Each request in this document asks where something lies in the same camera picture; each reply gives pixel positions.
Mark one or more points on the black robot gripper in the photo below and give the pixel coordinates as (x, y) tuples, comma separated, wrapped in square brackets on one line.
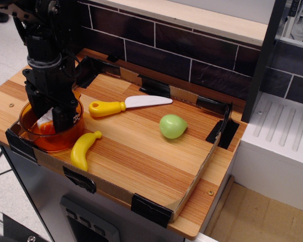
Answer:
[(50, 85)]

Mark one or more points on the salmon sushi toy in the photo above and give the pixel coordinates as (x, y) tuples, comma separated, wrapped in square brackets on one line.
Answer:
[(45, 123)]

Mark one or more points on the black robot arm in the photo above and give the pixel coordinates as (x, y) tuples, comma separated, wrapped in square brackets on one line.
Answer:
[(47, 30)]

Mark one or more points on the orange transparent plastic pot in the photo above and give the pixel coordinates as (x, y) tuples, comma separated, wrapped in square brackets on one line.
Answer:
[(52, 142)]

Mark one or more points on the yellow toy banana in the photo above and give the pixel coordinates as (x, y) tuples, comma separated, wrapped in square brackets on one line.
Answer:
[(80, 148)]

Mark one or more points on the black caster wheel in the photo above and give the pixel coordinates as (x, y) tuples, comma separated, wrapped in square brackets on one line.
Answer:
[(3, 17)]

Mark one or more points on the grey toy oven front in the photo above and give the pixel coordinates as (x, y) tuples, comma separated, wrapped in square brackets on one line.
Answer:
[(87, 226)]

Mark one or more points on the green toy pear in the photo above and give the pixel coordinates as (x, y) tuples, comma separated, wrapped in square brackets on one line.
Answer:
[(172, 126)]

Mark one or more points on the white toy sink drainboard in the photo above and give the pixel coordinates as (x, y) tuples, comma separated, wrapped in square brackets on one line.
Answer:
[(269, 159)]

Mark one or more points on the yellow handled toy knife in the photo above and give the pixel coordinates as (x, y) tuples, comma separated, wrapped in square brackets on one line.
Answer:
[(102, 108)]

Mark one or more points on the dark grey shelf post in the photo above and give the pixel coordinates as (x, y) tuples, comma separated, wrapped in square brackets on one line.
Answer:
[(273, 34)]

